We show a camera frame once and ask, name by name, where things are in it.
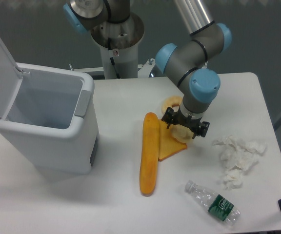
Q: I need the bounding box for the crumpled white tissue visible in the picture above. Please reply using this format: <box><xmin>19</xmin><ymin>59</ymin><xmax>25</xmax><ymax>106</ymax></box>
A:
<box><xmin>212</xmin><ymin>135</ymin><xmax>267</xmax><ymax>190</ymax></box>

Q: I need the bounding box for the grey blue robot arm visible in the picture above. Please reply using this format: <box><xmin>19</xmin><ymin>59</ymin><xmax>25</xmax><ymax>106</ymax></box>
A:
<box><xmin>63</xmin><ymin>0</ymin><xmax>232</xmax><ymax>137</ymax></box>

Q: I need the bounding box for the ring doughnut bread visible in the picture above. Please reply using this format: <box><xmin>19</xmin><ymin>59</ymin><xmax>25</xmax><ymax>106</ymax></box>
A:
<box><xmin>161</xmin><ymin>96</ymin><xmax>182</xmax><ymax>114</ymax></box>

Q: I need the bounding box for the white trash bin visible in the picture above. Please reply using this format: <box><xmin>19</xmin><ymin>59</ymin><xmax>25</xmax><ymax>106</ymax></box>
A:
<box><xmin>0</xmin><ymin>63</ymin><xmax>99</xmax><ymax>174</ymax></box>

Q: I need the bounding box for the long orange baguette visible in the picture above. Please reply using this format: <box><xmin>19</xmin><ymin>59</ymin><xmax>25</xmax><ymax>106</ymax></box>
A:
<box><xmin>140</xmin><ymin>112</ymin><xmax>160</xmax><ymax>195</ymax></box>

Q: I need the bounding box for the round cream bread roll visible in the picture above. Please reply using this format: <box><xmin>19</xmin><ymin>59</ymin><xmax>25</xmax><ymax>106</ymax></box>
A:
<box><xmin>170</xmin><ymin>125</ymin><xmax>194</xmax><ymax>143</ymax></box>

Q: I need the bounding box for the clear plastic water bottle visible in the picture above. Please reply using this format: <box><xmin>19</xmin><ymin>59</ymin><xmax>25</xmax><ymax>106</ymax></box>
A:
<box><xmin>184</xmin><ymin>180</ymin><xmax>241</xmax><ymax>226</ymax></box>

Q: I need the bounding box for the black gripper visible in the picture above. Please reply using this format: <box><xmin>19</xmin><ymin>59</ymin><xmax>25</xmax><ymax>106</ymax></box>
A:
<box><xmin>161</xmin><ymin>107</ymin><xmax>210</xmax><ymax>139</ymax></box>

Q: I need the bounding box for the triangular toast slice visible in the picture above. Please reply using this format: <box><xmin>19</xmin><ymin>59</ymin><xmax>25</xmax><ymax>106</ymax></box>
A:
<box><xmin>158</xmin><ymin>119</ymin><xmax>187</xmax><ymax>161</ymax></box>

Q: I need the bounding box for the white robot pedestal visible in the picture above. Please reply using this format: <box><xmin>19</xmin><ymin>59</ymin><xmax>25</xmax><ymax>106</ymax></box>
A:
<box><xmin>91</xmin><ymin>13</ymin><xmax>144</xmax><ymax>79</ymax></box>

